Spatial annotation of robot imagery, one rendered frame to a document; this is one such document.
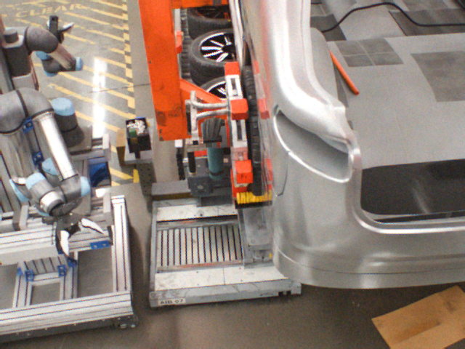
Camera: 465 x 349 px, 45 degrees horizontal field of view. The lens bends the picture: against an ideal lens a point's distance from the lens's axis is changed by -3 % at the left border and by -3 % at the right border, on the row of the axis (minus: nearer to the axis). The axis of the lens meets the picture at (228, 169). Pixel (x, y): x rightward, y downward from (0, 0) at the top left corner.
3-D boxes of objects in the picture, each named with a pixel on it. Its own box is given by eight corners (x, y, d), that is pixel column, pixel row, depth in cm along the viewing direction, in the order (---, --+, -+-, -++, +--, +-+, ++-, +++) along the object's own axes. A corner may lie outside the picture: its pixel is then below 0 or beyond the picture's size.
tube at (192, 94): (229, 110, 287) (229, 92, 280) (191, 113, 286) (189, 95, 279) (227, 91, 300) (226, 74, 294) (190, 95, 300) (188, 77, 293)
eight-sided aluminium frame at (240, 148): (250, 207, 290) (246, 118, 256) (237, 209, 290) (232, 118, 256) (240, 142, 332) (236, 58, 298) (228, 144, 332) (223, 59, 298)
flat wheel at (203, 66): (176, 66, 468) (174, 40, 453) (248, 46, 489) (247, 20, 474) (212, 104, 421) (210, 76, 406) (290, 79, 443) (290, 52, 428)
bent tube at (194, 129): (233, 134, 271) (232, 115, 265) (192, 137, 271) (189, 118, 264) (230, 113, 285) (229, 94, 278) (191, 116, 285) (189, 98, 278)
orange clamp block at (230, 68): (240, 78, 293) (239, 61, 294) (225, 79, 293) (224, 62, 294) (240, 81, 300) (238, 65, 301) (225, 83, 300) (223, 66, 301)
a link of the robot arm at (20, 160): (53, 196, 253) (24, 98, 215) (21, 210, 247) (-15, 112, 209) (43, 180, 260) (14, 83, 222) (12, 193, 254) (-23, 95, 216)
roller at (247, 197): (288, 201, 306) (288, 193, 303) (232, 206, 306) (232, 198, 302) (286, 194, 311) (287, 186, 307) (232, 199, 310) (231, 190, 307)
